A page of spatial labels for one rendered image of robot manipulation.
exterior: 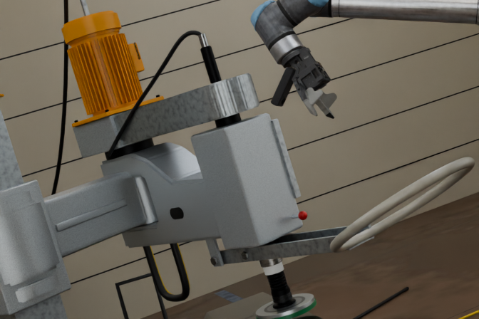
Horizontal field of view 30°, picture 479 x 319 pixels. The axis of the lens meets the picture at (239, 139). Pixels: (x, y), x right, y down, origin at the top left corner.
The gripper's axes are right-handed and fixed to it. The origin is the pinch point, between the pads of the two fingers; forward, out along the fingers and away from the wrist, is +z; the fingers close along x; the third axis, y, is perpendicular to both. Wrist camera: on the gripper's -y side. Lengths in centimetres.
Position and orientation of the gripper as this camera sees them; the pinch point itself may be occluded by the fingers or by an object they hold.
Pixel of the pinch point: (323, 119)
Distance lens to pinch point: 249.0
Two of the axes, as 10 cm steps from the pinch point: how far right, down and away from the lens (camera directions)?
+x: 4.0, 0.3, 9.1
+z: 5.1, 8.2, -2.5
